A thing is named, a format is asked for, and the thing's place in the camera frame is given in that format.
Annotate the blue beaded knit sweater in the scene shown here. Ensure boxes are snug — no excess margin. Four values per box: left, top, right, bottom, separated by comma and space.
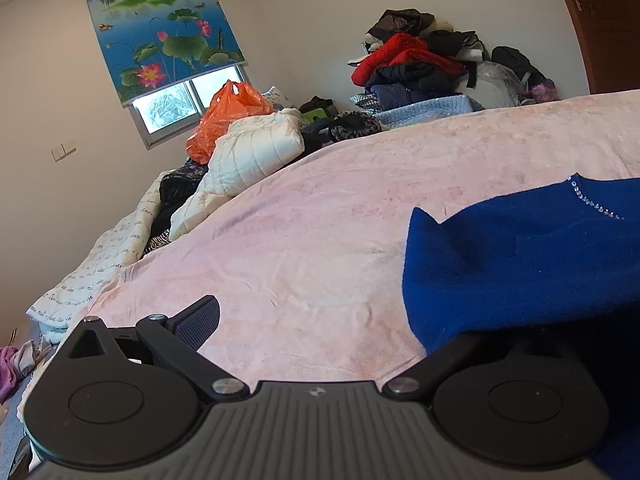
402, 174, 639, 479

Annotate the dark clothes pile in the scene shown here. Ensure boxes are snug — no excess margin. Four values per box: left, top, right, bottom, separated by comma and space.
349, 9, 486, 113

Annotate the script print white quilt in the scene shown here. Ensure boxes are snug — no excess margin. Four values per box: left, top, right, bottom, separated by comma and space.
26, 171, 168, 344

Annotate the pink bed blanket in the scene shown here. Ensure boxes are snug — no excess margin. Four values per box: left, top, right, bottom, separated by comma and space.
17, 90, 640, 421

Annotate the black patterned garment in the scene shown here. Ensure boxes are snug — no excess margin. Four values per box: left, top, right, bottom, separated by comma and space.
142, 158, 208, 256

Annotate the orange plastic bag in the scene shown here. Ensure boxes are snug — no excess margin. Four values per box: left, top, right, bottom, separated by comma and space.
186, 80, 273, 165

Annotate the light blue knit blanket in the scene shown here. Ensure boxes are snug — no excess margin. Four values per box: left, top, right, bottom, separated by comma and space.
374, 94, 485, 130

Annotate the leopard print garment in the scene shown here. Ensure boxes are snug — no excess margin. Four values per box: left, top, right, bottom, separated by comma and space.
328, 110, 383, 142

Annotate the green and black bag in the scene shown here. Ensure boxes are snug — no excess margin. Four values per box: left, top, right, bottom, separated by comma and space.
298, 96, 338, 124

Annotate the clear plastic storage bag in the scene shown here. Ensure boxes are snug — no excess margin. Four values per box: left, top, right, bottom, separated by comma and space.
456, 61, 525, 110

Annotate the lotus print roller blind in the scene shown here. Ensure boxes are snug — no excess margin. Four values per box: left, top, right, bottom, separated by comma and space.
86, 0, 245, 106

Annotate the purple cloth bundle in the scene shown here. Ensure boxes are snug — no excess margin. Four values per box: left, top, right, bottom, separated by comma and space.
529, 79, 560, 104

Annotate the red garment on pile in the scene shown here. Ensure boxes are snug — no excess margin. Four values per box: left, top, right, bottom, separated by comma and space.
352, 32, 465, 87

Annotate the black bag on pile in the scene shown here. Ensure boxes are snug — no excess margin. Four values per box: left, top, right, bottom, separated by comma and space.
491, 46, 547, 89

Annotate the brown wooden door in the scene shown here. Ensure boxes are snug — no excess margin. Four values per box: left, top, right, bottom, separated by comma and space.
564, 0, 639, 93

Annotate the window with metal frame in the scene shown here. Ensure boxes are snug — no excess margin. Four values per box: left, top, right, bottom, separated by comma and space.
128, 65, 247, 150

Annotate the white wall switch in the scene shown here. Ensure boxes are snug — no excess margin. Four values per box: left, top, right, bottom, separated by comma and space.
51, 141, 77, 162

